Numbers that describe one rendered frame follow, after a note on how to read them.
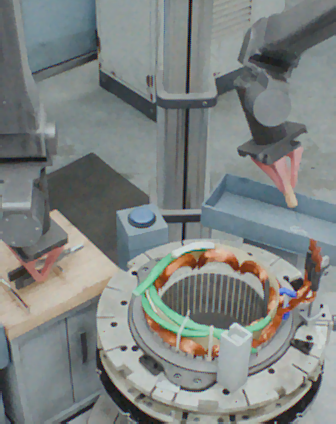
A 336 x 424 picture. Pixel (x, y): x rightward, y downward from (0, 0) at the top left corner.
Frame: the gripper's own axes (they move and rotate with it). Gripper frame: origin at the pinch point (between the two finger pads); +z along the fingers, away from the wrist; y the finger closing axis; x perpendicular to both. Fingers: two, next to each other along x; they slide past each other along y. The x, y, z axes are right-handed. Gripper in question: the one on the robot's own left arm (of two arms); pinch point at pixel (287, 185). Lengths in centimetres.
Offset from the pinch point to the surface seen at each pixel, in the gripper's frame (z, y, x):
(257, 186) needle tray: 2.5, 0.2, 10.0
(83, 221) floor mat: 57, 10, 162
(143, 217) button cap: -2.1, -20.3, 13.9
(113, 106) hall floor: 43, 64, 227
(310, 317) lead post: 6.4, -16.9, -22.8
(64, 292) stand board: -3.9, -40.4, 2.6
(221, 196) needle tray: 2.8, -4.8, 14.7
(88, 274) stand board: -3.5, -35.5, 4.1
